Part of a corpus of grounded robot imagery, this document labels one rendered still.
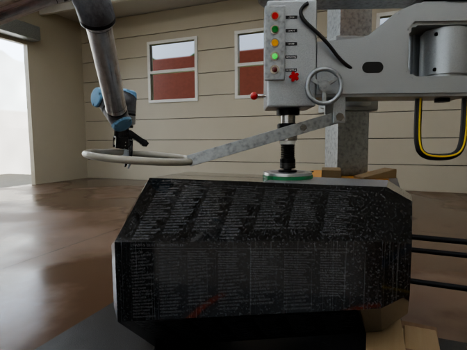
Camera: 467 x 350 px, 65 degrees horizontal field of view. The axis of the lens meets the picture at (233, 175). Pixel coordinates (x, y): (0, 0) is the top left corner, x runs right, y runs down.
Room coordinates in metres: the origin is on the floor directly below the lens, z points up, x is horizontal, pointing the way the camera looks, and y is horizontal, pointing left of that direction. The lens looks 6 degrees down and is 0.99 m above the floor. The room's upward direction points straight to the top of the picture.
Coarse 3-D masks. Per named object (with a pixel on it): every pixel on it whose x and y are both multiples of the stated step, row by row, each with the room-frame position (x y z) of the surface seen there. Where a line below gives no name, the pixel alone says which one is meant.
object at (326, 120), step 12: (312, 120) 1.54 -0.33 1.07; (324, 120) 1.54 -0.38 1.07; (276, 132) 1.54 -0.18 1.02; (288, 132) 1.54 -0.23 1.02; (300, 132) 1.54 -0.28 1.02; (228, 144) 1.55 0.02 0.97; (240, 144) 1.55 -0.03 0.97; (252, 144) 1.55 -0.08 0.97; (264, 144) 1.54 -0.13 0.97; (192, 156) 1.55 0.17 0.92; (204, 156) 1.55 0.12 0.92; (216, 156) 1.55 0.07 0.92
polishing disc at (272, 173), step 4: (264, 172) 1.58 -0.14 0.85; (268, 172) 1.57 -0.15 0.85; (272, 172) 1.56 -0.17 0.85; (276, 172) 1.56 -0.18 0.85; (280, 172) 1.56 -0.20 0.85; (284, 172) 1.56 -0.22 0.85; (288, 172) 1.56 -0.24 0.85; (292, 172) 1.56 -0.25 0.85; (296, 172) 1.56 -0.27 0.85; (300, 172) 1.56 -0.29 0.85; (304, 172) 1.55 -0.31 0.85; (308, 172) 1.55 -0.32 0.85; (284, 176) 1.50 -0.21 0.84; (288, 176) 1.50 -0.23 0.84; (292, 176) 1.50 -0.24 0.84; (296, 176) 1.50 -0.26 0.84
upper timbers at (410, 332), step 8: (408, 328) 1.37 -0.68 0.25; (416, 328) 1.37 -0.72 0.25; (424, 328) 1.36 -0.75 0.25; (408, 336) 1.31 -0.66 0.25; (416, 336) 1.31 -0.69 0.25; (424, 336) 1.31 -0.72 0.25; (432, 336) 1.31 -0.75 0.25; (408, 344) 1.25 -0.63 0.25; (416, 344) 1.25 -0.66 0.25; (424, 344) 1.25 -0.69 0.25; (432, 344) 1.25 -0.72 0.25
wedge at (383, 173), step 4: (384, 168) 2.03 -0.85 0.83; (388, 168) 2.01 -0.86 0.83; (368, 172) 2.00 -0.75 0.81; (372, 172) 1.98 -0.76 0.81; (376, 172) 1.96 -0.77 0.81; (380, 172) 1.94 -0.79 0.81; (384, 172) 1.94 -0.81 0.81; (388, 172) 1.94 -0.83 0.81; (392, 172) 1.95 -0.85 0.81; (396, 172) 1.96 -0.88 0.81; (356, 176) 1.98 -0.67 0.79; (360, 176) 1.94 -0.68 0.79; (364, 176) 1.92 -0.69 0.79; (368, 176) 1.91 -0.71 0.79; (372, 176) 1.92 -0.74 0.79; (376, 176) 1.92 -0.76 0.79; (380, 176) 1.93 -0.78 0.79; (384, 176) 1.94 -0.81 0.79; (388, 176) 1.94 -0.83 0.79; (392, 176) 1.95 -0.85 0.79
